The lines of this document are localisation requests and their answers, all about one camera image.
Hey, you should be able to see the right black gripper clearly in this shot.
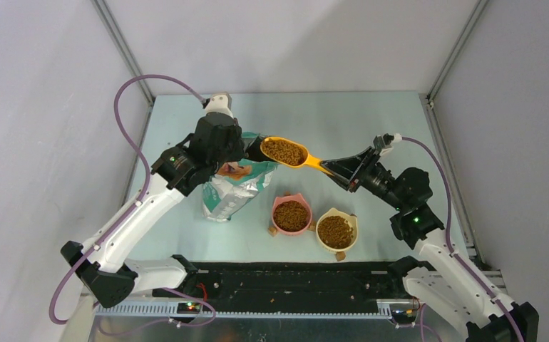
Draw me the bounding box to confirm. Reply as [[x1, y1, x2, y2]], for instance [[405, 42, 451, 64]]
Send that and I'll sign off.
[[319, 146, 407, 212]]

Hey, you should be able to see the green dog food bag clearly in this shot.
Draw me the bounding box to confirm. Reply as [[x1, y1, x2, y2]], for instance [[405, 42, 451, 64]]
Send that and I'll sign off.
[[202, 159, 277, 222]]

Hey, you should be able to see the orange plastic food scoop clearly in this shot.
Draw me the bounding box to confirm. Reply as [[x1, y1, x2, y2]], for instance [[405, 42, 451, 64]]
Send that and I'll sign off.
[[260, 136, 332, 175]]

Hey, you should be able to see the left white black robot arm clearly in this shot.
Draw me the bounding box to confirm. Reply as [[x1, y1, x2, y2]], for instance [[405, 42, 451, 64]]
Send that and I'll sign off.
[[61, 111, 245, 308]]

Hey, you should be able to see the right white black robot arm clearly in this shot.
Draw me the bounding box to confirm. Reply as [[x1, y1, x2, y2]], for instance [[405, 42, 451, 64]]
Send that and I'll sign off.
[[320, 147, 539, 341]]

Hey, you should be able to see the yellow cat-ear pet bowl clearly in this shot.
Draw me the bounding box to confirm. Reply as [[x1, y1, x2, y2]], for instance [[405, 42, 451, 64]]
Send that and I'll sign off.
[[315, 207, 359, 261]]

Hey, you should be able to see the pink cat-ear pet bowl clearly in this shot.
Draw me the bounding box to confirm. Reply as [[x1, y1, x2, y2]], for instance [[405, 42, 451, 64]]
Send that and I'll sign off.
[[268, 192, 316, 237]]

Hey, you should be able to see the kibble in yellow bowl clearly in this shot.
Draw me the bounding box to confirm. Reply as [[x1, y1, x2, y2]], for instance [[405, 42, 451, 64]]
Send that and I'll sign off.
[[317, 216, 353, 249]]

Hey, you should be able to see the kibble in pink bowl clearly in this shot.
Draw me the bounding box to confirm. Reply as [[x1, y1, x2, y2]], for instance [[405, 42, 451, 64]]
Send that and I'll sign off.
[[272, 201, 309, 232]]

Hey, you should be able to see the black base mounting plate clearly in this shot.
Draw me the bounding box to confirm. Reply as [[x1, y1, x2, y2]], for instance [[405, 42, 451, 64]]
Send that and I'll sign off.
[[176, 261, 416, 314]]

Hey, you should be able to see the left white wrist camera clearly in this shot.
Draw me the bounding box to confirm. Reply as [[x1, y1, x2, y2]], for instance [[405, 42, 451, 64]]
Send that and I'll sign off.
[[203, 92, 234, 118]]

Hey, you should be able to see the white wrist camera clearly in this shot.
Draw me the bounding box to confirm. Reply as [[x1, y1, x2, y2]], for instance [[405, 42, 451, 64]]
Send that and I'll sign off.
[[373, 133, 403, 157], [203, 92, 234, 118]]

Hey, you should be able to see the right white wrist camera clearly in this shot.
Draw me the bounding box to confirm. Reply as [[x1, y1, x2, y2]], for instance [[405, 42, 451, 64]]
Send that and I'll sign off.
[[373, 133, 403, 157]]

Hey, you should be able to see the left corner aluminium post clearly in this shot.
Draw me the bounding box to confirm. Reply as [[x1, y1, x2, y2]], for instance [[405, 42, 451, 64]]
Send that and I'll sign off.
[[90, 0, 156, 105]]

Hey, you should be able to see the corner aluminium post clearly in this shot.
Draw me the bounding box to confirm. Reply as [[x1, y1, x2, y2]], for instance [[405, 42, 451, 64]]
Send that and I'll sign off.
[[90, 0, 156, 105], [426, 0, 490, 103]]

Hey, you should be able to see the aluminium frame rail base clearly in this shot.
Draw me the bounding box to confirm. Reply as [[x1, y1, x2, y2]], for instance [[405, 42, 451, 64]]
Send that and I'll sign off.
[[79, 269, 521, 342]]

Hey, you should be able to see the right corner aluminium post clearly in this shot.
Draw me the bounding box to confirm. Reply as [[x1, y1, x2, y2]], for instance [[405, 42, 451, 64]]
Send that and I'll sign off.
[[426, 0, 490, 103]]

